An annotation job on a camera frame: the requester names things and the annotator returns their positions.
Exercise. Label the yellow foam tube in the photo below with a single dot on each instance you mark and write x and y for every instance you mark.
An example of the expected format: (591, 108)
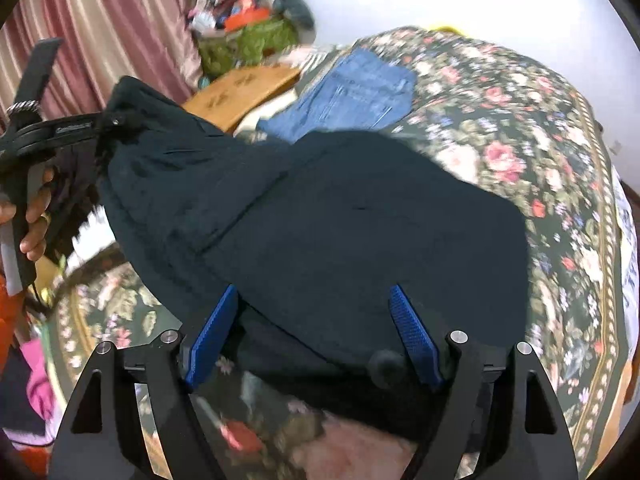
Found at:
(446, 28)

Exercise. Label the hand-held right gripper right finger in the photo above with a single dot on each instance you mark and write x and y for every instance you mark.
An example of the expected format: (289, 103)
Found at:
(415, 335)

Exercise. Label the pink striped sheet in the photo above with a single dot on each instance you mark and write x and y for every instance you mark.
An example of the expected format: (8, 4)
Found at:
(312, 57)

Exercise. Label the floral blanket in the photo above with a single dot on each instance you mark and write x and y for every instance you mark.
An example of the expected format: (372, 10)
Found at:
(525, 160)

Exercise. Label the pink cloth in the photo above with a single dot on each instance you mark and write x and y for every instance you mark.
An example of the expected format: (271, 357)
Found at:
(40, 385)

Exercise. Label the wooden lap table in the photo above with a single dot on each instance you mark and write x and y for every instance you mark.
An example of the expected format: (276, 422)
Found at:
(240, 95)

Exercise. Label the blue jeans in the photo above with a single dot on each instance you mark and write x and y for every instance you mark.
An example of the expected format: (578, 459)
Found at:
(360, 95)

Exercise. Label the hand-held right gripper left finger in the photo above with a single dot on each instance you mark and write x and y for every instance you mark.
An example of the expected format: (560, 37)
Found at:
(210, 335)

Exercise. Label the white wall socket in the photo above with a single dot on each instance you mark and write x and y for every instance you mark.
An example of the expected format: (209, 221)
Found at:
(617, 146)

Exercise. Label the grey plush pillow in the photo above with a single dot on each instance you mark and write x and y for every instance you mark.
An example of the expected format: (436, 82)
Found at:
(297, 5)

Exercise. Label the striped pink curtain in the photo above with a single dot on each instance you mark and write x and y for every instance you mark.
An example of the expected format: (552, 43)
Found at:
(110, 25)

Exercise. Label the orange box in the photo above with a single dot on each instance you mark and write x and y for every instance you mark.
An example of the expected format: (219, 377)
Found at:
(245, 12)

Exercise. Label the person's left hand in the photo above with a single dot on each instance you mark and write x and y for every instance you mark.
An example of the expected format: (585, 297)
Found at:
(37, 220)

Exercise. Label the white printed bedsheet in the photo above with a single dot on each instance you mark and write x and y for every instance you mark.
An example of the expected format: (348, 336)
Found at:
(629, 260)

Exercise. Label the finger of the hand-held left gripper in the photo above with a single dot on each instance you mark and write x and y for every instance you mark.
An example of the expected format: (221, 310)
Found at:
(112, 121)

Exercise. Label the black pants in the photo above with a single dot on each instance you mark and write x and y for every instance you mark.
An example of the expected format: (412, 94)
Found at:
(325, 220)

